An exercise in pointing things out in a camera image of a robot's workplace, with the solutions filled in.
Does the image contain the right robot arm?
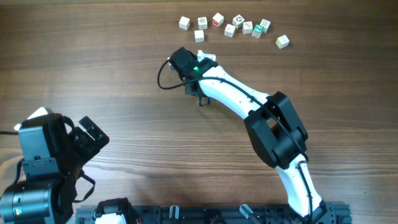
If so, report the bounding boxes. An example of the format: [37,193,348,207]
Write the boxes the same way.
[167,47,322,222]

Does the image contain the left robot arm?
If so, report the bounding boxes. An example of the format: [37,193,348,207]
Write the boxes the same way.
[1,113,109,223]

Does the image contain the plain wooden block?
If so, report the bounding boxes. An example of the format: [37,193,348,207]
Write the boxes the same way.
[194,30,205,42]

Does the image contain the wooden block far left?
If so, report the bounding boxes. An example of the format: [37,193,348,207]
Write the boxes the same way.
[178,16,190,30]

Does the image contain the wooden block orange picture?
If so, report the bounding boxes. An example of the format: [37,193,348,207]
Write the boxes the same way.
[198,17,208,30]

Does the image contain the wooden block red letter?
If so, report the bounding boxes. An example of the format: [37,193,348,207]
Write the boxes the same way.
[212,12,224,27]

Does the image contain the wooden block faint drawing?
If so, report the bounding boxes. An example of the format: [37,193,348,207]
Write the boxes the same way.
[224,24,236,38]

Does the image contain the wooden block dark picture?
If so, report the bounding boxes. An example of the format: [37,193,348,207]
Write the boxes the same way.
[233,14,245,29]

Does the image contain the wooden block sketch top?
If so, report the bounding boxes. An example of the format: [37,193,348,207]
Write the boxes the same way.
[242,21,253,34]

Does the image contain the wooden block green letter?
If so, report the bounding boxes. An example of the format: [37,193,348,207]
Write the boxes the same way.
[252,24,264,39]

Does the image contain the wooden block grid pattern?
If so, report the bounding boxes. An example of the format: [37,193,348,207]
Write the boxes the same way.
[260,19,271,33]

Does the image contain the wooden block yellow side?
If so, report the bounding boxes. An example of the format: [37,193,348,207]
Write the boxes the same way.
[275,35,290,49]

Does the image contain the right black cable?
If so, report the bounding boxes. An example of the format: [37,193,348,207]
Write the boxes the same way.
[157,58,313,223]

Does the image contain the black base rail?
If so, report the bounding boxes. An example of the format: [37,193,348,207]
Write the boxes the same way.
[75,198,353,224]

